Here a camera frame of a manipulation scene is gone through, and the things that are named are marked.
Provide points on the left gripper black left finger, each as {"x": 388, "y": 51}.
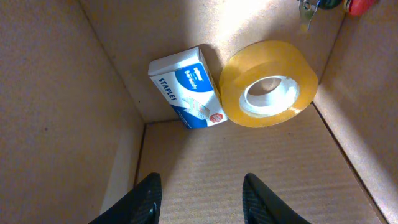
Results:
{"x": 141, "y": 205}

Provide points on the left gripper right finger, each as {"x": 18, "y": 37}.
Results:
{"x": 262, "y": 205}

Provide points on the clear tape roll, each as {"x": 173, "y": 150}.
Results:
{"x": 266, "y": 83}

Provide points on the red black stapler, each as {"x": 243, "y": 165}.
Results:
{"x": 308, "y": 8}

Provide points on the open cardboard box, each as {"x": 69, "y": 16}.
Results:
{"x": 81, "y": 121}

